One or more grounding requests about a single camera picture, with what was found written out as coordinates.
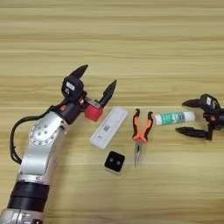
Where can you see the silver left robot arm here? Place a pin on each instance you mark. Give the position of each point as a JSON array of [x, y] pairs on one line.
[[38, 157]]

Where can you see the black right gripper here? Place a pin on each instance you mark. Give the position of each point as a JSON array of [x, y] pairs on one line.
[[217, 121]]

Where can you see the gripper small black box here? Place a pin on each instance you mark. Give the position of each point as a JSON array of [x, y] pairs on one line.
[[71, 87], [210, 102]]

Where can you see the left gripper small black box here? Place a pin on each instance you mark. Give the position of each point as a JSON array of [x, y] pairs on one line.
[[71, 87]]

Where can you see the right gripper small black box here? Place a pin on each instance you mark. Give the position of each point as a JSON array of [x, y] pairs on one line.
[[210, 102]]

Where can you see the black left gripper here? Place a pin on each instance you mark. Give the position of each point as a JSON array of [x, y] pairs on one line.
[[72, 110]]

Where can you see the orange black needle-nose pliers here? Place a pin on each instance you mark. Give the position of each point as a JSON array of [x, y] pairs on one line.
[[140, 137]]

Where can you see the white rectangular device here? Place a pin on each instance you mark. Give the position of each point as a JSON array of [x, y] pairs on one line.
[[108, 129]]

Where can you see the black square box two dots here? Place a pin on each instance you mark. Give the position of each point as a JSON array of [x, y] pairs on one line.
[[114, 161]]

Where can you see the red cube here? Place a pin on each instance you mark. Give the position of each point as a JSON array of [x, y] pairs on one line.
[[94, 114]]

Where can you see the green white glue stick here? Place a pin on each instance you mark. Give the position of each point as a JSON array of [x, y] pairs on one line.
[[173, 118]]

